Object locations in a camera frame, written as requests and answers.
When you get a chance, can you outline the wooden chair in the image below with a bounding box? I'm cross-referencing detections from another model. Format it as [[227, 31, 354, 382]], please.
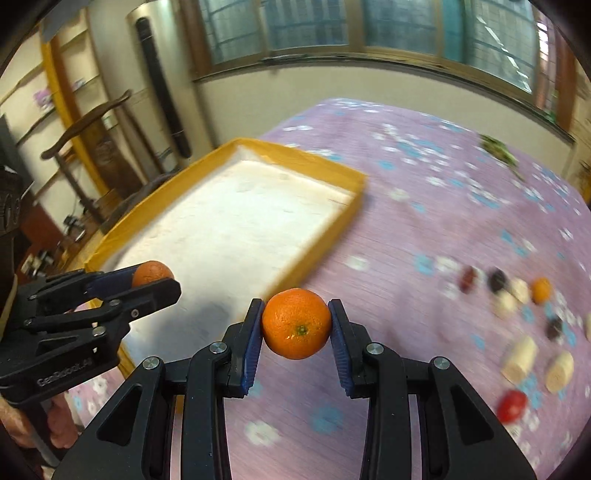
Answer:
[[40, 89, 157, 225]]

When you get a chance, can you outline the dark red jujube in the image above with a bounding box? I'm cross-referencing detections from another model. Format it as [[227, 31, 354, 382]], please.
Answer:
[[459, 266, 478, 294]]

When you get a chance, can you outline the dark purple plum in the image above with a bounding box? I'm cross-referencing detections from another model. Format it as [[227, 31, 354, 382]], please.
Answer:
[[546, 316, 564, 341]]

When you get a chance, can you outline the window with metal grille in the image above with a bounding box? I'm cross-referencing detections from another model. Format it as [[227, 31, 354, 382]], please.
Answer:
[[179, 0, 558, 110]]

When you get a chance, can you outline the wooden shelf unit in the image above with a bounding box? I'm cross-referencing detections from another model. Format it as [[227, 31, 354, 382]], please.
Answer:
[[1, 8, 107, 227]]

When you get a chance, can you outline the person left hand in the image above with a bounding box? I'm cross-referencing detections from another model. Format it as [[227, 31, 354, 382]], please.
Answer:
[[0, 394, 78, 449]]

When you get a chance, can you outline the pile of green leaves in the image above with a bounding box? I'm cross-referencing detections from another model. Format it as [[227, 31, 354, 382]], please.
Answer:
[[480, 134, 525, 181]]

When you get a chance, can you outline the beige cork block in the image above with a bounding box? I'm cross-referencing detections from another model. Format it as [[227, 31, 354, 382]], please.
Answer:
[[492, 290, 518, 319]]

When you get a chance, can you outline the standing air conditioner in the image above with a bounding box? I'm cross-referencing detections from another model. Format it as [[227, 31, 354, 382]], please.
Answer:
[[127, 1, 213, 165]]

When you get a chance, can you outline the small orange mandarin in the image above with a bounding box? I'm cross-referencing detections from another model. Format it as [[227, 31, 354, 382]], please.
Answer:
[[131, 260, 174, 288]]

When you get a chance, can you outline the yellow white tray box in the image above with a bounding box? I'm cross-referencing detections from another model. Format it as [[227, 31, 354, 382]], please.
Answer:
[[86, 139, 367, 364]]

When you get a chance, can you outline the red tomato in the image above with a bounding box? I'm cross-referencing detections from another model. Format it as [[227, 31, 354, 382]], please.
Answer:
[[497, 390, 529, 424]]

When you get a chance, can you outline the purple floral tablecloth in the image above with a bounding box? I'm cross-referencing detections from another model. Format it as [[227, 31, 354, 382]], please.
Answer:
[[264, 98, 590, 479]]

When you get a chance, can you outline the beige cork cylinder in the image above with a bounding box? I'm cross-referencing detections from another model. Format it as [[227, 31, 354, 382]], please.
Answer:
[[545, 351, 574, 394], [501, 335, 539, 385]]

